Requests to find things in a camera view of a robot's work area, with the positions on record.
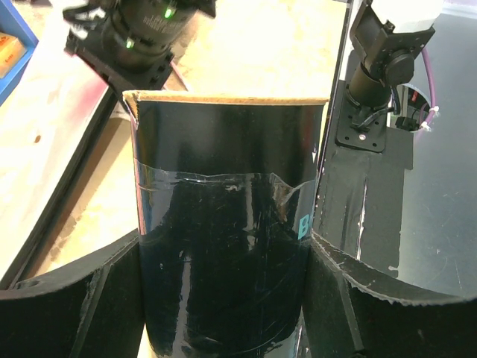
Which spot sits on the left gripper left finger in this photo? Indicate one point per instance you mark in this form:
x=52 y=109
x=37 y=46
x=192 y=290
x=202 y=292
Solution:
x=90 y=307

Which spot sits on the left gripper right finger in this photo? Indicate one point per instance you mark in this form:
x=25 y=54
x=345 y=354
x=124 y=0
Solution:
x=353 y=310

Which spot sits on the black shuttlecock tube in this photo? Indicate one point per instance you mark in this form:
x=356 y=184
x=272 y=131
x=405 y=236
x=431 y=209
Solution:
x=225 y=189

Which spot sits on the pink racket bag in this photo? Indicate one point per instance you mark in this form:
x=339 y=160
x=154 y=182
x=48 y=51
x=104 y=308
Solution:
x=43 y=124

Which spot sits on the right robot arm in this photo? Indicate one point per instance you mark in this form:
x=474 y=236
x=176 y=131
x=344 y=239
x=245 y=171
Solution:
x=128 y=43

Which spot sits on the yellow soap packet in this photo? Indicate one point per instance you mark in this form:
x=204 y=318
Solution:
x=11 y=51

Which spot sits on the blue shelf unit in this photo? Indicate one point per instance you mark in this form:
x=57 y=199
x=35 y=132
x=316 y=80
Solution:
x=13 y=23

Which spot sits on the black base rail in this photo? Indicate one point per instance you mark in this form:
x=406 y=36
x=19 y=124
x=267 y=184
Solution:
x=410 y=211

